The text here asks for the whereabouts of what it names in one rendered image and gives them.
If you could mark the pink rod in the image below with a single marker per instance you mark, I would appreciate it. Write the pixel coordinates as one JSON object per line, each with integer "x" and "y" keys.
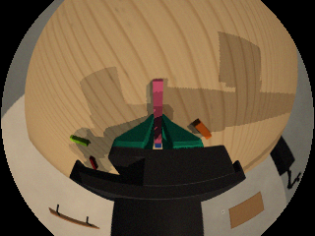
{"x": 158, "y": 91}

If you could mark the lime green rod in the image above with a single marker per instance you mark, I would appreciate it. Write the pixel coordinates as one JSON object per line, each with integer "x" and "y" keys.
{"x": 78, "y": 140}

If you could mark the dark red rod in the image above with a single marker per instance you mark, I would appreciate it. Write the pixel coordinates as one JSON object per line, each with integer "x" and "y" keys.
{"x": 92, "y": 160}

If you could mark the orange rod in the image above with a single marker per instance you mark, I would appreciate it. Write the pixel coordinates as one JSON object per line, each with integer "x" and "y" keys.
{"x": 202, "y": 128}

